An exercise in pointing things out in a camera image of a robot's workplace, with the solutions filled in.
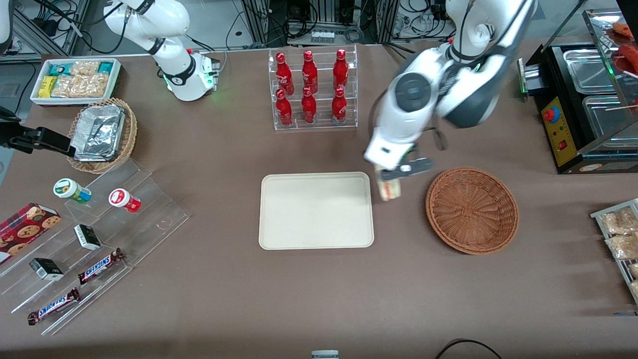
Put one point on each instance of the large round wicker basket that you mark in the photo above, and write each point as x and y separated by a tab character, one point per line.
471	212

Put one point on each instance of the red cookie box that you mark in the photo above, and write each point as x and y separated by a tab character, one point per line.
25	232

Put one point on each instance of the black food warmer machine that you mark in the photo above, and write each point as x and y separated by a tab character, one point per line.
558	144

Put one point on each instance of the tray of packaged snacks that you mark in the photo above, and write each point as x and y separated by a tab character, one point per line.
598	215

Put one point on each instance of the steel warmer pan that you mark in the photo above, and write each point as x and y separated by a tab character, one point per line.
588	70
605	119

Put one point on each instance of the white power strip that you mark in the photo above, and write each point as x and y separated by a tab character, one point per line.
322	37

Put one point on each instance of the red lidded snack cup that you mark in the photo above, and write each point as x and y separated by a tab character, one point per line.
123	200

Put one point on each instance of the green lidded snack cup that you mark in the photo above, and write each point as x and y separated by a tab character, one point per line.
70	190

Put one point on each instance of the red cola bottle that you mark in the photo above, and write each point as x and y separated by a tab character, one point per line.
339	107
309	72
284	110
284	75
341	70
309	108

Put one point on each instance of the white snack bin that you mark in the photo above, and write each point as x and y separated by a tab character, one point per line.
75	101

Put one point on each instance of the yellow snack pack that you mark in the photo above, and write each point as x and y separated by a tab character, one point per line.
48	86

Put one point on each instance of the small rice cracker bag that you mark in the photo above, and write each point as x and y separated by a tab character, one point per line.
84	67

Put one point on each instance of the small wicker basket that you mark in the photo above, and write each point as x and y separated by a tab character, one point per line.
130	134

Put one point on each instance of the clear bag of snacks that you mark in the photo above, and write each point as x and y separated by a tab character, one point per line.
624	246
620	220

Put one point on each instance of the stack of foil trays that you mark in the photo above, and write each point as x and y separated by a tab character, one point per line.
99	133

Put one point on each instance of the teal snack pack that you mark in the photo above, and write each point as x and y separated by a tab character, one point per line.
106	67
59	69

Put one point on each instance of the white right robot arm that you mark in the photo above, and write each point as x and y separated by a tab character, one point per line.
182	75

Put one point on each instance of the triangular sandwich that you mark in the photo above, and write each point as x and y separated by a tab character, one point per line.
391	190

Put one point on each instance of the cream rectangular tray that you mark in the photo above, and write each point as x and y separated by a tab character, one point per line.
316	210

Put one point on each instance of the clear acrylic stepped shelf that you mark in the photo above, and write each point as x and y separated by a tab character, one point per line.
149	219

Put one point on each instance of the large rice cracker bag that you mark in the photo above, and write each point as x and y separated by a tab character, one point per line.
82	86

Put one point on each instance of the clear acrylic bottle rack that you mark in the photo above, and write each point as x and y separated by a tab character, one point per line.
321	127

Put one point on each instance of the small black box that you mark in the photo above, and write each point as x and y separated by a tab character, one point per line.
46	269
87	237

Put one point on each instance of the small grey device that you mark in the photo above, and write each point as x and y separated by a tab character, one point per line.
325	354

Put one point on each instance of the snickers bar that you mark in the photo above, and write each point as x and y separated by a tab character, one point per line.
54	306
101	266

